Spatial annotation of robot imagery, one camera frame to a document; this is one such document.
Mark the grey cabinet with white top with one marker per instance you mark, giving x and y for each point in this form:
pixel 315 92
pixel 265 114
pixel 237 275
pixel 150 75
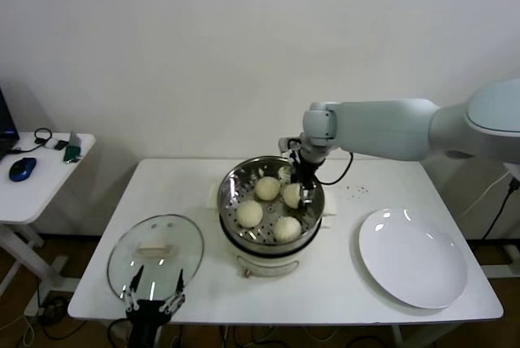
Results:
pixel 508 260

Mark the green circuit board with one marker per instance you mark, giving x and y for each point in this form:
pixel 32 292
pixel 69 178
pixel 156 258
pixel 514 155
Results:
pixel 71 155

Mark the small white adapter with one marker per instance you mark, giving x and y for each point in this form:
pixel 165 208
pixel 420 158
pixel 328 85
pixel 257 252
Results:
pixel 49 144

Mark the small black device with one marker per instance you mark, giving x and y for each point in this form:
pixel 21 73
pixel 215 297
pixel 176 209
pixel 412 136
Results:
pixel 61 145

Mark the cream electric cooker base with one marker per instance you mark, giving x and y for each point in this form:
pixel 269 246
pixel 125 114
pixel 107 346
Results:
pixel 264 263

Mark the floor power strip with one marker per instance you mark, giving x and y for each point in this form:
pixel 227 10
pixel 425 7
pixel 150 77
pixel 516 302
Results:
pixel 53 308

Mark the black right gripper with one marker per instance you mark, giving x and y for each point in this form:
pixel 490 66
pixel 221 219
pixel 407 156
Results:
pixel 304 171

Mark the black laptop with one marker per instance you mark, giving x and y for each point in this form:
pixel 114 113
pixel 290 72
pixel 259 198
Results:
pixel 6 128

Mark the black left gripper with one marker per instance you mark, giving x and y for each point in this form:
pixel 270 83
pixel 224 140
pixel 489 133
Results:
pixel 148 315

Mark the white steamed baozi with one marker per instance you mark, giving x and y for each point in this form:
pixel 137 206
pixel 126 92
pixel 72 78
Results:
pixel 290 195
pixel 287 230
pixel 267 188
pixel 250 214

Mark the scattered dark crumbs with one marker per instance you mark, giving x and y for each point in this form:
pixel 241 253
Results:
pixel 360 190

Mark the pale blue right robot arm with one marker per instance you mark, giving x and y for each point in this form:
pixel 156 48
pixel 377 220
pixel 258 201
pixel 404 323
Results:
pixel 386 128

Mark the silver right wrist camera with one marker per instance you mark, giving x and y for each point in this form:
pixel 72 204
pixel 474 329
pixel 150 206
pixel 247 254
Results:
pixel 284 144

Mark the blue computer mouse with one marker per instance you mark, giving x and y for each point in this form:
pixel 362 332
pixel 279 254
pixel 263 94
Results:
pixel 22 170

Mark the perforated steel steamer basket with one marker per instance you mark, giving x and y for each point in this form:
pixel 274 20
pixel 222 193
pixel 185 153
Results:
pixel 233 185

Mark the white side table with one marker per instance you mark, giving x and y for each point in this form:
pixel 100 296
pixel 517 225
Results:
pixel 36 197

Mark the large white plate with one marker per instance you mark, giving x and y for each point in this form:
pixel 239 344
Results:
pixel 410 258

